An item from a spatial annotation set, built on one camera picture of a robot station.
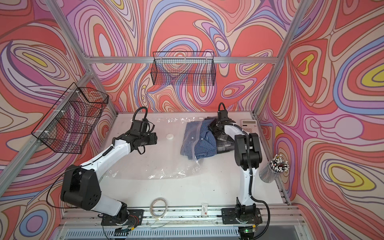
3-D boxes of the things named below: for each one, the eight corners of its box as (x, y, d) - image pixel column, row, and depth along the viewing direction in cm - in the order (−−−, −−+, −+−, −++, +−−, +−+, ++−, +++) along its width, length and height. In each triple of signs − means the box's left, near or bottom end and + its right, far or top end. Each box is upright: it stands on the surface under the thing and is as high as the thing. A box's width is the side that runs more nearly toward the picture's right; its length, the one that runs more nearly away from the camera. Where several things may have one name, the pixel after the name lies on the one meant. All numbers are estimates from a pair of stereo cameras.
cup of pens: (261, 183, 87) (274, 169, 72) (257, 170, 92) (269, 154, 77) (274, 183, 87) (291, 169, 72) (269, 170, 92) (284, 154, 77)
